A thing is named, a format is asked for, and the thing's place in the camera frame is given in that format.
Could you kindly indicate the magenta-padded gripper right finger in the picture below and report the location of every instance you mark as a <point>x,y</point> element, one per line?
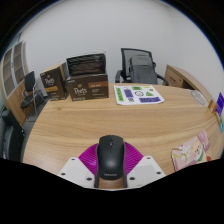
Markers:
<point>143,166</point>

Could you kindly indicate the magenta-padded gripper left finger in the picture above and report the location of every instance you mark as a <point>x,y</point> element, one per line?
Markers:
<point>80,166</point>

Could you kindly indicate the black computer mouse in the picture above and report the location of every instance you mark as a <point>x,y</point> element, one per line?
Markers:
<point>110,156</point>

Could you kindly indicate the cartoon dog print mouse pad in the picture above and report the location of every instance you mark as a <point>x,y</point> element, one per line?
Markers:
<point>190,153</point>

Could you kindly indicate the white sticker sheet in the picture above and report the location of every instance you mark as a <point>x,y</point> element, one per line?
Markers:
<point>138,95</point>

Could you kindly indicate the large brown coffee box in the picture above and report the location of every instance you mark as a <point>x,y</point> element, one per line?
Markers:
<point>87,88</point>

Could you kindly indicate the orange box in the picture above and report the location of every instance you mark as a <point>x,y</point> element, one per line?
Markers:
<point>212,106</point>

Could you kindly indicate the grey backpack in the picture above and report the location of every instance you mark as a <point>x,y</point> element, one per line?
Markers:
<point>142,71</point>

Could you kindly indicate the wooden side desk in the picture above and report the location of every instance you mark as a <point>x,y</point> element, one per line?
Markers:
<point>180,78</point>

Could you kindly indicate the black visitor chair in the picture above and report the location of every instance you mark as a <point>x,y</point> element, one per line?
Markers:
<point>29,81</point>

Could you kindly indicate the purple card box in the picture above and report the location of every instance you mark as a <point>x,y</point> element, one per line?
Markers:
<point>220,104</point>

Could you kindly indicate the dark open coffee box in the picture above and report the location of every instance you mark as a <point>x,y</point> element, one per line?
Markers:
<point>86,64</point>

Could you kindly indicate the black mesh office chair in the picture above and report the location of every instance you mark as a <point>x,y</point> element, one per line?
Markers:
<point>133,52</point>

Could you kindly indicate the wooden shelf cabinet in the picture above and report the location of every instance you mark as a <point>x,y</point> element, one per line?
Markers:
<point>11,73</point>

